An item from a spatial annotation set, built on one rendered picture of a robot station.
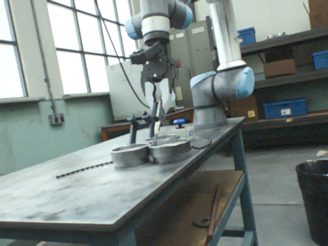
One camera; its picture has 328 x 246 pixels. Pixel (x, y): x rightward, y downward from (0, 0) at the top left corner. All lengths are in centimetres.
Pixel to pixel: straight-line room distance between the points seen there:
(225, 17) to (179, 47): 359
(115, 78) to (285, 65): 220
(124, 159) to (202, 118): 59
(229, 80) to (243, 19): 369
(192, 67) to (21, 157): 301
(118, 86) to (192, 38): 186
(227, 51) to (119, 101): 219
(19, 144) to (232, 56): 184
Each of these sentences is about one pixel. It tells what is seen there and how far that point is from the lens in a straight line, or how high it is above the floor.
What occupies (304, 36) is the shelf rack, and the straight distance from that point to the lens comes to 414.
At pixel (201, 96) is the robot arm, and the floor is 94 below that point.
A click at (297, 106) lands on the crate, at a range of 421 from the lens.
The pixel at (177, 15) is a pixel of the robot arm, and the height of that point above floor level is 118.
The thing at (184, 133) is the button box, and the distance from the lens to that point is 95.
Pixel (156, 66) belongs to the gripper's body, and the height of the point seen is 104.
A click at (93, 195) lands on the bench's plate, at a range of 55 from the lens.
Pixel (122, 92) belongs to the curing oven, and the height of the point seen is 111.
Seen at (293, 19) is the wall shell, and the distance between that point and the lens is 478.
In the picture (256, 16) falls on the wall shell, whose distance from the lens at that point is 482.
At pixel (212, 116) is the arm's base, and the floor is 85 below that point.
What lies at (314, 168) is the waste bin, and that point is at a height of 38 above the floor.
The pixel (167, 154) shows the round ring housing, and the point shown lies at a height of 82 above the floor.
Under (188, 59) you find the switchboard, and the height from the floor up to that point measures 152.
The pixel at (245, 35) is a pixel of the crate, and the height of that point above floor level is 163.
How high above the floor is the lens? 95
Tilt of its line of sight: 4 degrees down
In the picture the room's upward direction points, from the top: 9 degrees counter-clockwise
